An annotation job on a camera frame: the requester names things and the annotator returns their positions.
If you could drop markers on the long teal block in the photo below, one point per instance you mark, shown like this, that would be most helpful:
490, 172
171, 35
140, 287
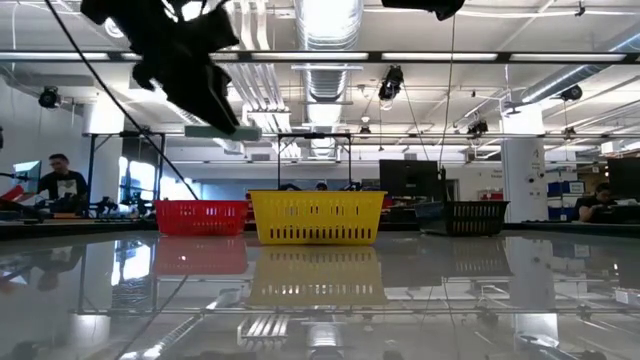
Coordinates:
250, 133

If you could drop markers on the computer monitor lit screen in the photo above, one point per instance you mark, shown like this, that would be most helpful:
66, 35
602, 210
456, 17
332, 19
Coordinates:
27, 172

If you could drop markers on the white structural column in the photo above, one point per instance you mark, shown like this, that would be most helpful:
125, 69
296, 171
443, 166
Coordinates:
522, 175

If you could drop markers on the yellow plastic basket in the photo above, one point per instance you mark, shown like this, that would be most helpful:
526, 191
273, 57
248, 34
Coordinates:
317, 215

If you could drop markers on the black computer monitor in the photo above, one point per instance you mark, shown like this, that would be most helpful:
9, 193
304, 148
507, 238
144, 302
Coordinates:
410, 180
625, 177

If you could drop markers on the blue storage bins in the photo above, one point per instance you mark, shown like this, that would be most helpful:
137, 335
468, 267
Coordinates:
565, 189

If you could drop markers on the ribbed silver ventilation duct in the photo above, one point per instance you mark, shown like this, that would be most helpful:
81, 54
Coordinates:
325, 85

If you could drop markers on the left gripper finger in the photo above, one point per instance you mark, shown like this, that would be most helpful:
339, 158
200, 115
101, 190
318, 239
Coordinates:
195, 95

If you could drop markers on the black aluminium table frame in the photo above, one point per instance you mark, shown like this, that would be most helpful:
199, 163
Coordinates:
75, 228

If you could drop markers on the black hanging camera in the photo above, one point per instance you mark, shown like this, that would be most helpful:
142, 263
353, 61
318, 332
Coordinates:
571, 92
477, 127
49, 97
392, 82

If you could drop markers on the red plastic basket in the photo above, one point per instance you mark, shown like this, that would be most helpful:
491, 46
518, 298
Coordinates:
200, 217

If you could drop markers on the red object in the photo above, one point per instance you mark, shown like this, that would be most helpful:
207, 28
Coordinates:
12, 192

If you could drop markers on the black plastic basket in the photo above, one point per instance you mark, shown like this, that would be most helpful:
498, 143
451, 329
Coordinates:
470, 217

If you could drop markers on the black rectangular stand frame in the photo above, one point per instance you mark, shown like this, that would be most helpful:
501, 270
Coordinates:
314, 135

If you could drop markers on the person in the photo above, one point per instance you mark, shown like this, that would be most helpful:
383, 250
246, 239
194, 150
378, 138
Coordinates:
595, 205
62, 185
321, 186

